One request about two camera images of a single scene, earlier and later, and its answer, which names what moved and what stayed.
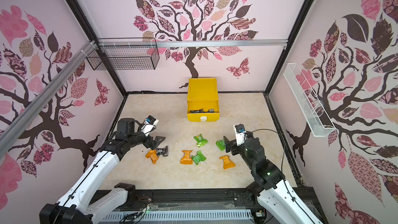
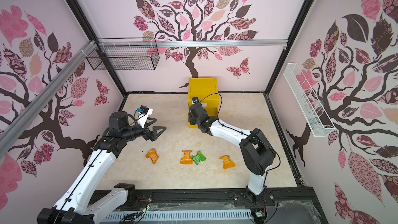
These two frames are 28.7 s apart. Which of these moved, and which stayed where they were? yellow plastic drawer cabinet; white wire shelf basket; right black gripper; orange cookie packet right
Moved: right black gripper
Stayed: orange cookie packet right; white wire shelf basket; yellow plastic drawer cabinet
